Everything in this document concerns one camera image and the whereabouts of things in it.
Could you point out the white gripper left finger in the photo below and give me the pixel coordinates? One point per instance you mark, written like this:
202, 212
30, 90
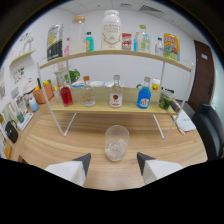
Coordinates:
71, 171

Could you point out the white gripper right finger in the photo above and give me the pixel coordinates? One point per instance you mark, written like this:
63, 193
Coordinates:
156, 170

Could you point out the clear bottle red label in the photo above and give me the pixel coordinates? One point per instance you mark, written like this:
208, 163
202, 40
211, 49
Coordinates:
116, 96

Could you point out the clear glass cup with ice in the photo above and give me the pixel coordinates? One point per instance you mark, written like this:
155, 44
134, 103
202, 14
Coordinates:
116, 146

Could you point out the white pouch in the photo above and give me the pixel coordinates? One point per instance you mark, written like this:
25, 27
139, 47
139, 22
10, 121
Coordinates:
184, 122

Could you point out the black chair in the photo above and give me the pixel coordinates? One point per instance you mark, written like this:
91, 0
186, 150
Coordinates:
210, 130

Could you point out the white tray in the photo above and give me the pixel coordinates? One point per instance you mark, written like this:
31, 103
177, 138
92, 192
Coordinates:
25, 121

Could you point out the black handbag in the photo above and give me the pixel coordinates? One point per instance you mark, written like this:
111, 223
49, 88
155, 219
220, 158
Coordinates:
12, 133

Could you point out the white metal wooden shelf rack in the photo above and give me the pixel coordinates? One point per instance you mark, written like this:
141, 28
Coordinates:
103, 107

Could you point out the blue liquid bottle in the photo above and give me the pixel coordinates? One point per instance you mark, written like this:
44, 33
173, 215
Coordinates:
144, 98

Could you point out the red liquid bottle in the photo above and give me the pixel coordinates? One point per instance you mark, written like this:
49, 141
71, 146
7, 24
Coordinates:
66, 96

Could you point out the light blue small bottle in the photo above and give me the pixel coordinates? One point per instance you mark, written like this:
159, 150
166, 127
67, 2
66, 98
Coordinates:
33, 105

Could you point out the clear bottle orange cap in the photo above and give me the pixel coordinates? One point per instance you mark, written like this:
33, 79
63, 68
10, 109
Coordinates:
88, 96

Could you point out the orange pot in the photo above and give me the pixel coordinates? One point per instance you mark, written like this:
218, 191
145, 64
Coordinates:
43, 94

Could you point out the white jar red lid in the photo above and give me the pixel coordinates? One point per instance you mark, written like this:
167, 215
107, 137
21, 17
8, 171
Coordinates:
155, 84

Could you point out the green white mug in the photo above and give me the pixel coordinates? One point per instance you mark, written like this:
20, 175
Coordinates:
139, 86

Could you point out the blue rimmed bowl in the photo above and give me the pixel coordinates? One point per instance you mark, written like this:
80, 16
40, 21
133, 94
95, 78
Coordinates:
78, 84

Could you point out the white kitchen appliance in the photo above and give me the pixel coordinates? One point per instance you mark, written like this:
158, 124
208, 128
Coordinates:
30, 86

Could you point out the green potted plant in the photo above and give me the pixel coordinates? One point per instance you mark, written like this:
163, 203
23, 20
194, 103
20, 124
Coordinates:
74, 75

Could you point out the brown door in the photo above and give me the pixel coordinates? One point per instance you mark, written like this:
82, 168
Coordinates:
202, 76

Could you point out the small pink liquid bottle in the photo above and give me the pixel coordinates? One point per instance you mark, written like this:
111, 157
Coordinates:
67, 49

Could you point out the yellow printed snack can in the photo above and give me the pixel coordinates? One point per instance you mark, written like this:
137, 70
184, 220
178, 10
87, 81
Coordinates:
171, 48

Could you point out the small blue bottle yellow cap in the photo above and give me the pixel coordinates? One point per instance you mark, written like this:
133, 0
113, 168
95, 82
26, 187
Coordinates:
136, 43

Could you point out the clear bottle green cap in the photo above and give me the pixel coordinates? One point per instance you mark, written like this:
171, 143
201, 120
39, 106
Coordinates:
144, 41

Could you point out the small teal liquid bottle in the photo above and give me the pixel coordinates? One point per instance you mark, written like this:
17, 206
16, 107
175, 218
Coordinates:
89, 43

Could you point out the pale figurine ornament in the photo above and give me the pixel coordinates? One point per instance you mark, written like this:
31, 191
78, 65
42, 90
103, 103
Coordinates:
27, 40

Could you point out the large white bottle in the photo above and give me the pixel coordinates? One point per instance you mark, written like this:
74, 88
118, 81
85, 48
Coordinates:
111, 31

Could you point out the wooden wall shelf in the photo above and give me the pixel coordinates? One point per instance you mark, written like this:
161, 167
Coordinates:
21, 57

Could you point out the red wall poster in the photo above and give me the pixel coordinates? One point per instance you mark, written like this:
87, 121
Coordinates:
126, 41

